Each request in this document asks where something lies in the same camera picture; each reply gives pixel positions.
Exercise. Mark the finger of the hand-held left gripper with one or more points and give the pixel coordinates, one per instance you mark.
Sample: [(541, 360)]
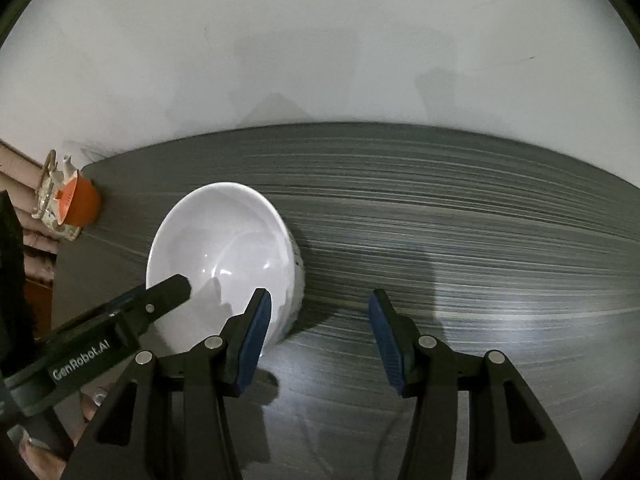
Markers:
[(155, 300)]

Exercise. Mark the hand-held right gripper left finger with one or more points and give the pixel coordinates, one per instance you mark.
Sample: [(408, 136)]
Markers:
[(257, 332)]

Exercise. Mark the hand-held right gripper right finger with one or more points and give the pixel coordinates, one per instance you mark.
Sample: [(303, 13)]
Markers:
[(385, 332)]

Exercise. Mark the large white bowl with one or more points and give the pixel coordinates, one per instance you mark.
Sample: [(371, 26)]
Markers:
[(220, 250)]

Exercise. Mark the person's left hand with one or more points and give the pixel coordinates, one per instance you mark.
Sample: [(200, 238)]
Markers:
[(42, 460)]

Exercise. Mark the orange bowl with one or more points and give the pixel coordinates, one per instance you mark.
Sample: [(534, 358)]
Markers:
[(82, 205)]

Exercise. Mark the floral ceramic teapot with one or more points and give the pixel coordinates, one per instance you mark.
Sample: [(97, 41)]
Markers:
[(50, 200)]

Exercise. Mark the beige patterned curtain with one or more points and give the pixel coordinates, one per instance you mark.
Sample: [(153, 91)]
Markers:
[(22, 200)]

